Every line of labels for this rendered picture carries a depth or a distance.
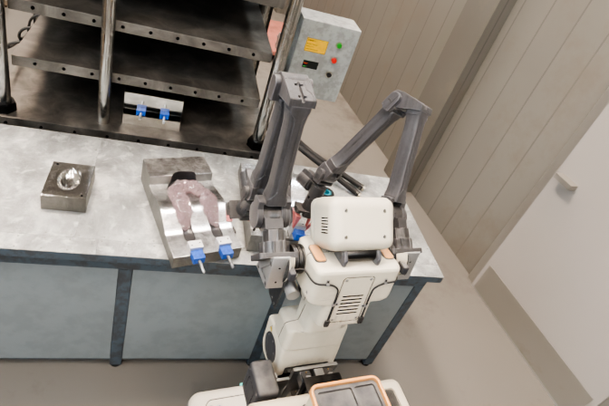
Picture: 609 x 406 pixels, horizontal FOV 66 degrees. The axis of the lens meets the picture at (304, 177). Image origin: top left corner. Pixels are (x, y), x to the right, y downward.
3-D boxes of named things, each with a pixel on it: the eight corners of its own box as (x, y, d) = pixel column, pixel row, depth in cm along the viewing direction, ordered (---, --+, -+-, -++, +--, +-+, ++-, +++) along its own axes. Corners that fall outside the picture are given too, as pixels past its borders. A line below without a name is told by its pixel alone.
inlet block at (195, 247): (209, 276, 164) (212, 266, 161) (196, 279, 162) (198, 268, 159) (198, 249, 173) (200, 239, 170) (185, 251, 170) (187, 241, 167)
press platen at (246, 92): (258, 108, 237) (260, 99, 234) (11, 64, 202) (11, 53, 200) (246, 48, 294) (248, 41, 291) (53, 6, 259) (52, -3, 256)
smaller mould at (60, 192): (85, 213, 174) (86, 198, 170) (40, 208, 169) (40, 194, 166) (94, 179, 189) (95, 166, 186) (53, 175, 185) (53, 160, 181)
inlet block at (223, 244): (237, 271, 170) (241, 261, 167) (225, 274, 167) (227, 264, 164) (226, 245, 178) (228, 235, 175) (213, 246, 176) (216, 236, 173)
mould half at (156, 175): (238, 256, 179) (245, 236, 173) (171, 268, 166) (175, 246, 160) (199, 175, 211) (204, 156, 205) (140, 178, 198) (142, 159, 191)
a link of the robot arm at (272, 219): (265, 235, 130) (284, 234, 132) (264, 198, 132) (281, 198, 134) (255, 238, 138) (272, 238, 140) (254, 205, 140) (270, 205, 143)
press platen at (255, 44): (270, 62, 223) (273, 53, 220) (7, 8, 188) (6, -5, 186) (256, 9, 279) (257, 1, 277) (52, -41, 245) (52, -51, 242)
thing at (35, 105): (266, 163, 247) (269, 154, 244) (-17, 124, 207) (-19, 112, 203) (253, 88, 312) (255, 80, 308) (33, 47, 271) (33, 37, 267)
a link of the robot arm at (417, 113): (426, 91, 146) (439, 100, 154) (389, 88, 155) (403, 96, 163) (389, 229, 148) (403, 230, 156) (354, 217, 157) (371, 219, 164)
